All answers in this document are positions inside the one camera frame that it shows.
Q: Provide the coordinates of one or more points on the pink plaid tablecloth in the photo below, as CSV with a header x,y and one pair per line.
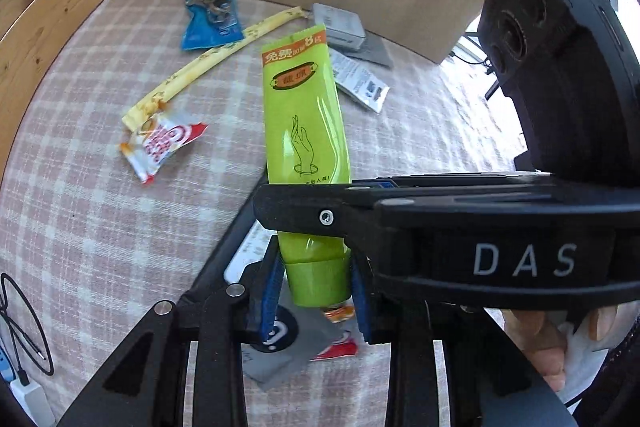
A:
x,y
100,232

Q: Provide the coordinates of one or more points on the blue packet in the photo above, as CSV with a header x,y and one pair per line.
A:
x,y
207,37

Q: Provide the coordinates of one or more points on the long yellow packet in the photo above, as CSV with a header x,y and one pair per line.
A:
x,y
200,64

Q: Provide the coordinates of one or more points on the green hand cream tube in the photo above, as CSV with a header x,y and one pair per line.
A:
x,y
305,132

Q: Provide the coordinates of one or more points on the red and orange packet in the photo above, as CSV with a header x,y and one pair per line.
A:
x,y
340,349

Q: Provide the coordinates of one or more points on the white cloth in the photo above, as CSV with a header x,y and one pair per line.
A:
x,y
582,357

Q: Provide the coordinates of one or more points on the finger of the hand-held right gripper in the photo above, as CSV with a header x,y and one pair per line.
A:
x,y
300,212
385,181

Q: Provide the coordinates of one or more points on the white printed card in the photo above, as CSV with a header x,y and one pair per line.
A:
x,y
250,252

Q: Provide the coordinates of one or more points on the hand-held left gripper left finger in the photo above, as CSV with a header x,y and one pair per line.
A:
x,y
267,302

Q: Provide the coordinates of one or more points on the silver metal clip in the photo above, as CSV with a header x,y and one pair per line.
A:
x,y
212,4

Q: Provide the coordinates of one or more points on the grey flat packet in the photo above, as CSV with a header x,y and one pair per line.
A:
x,y
372,52

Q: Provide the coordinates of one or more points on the red and white snack packet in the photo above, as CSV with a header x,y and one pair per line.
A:
x,y
160,142

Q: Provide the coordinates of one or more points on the white square box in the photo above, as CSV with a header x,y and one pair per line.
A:
x,y
337,24

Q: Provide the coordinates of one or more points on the person's right hand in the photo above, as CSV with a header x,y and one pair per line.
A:
x,y
540,342

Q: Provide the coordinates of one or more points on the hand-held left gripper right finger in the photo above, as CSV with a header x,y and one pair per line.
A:
x,y
361,307

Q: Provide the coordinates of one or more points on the white charger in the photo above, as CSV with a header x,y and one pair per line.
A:
x,y
32,402

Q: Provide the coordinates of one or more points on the grey packet with black circle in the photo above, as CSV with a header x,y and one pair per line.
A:
x,y
295,352

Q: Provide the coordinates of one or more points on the blue and white sachet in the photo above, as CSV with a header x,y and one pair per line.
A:
x,y
360,82

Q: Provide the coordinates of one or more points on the black tripod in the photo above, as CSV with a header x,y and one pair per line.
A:
x,y
492,89

